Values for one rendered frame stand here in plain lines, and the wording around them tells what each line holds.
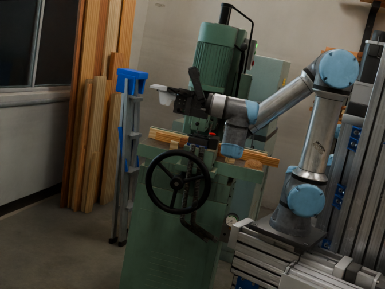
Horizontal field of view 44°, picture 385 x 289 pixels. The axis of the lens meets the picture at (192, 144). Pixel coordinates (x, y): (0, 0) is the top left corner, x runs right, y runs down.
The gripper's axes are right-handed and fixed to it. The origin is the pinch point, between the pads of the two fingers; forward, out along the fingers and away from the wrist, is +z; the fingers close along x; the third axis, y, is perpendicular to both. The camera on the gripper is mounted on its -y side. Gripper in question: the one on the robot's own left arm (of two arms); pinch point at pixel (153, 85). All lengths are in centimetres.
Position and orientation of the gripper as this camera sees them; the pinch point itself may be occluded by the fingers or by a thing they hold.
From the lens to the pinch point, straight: 158.7
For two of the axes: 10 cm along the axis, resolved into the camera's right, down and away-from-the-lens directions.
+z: -9.8, -2.1, 0.8
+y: -2.0, 9.8, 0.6
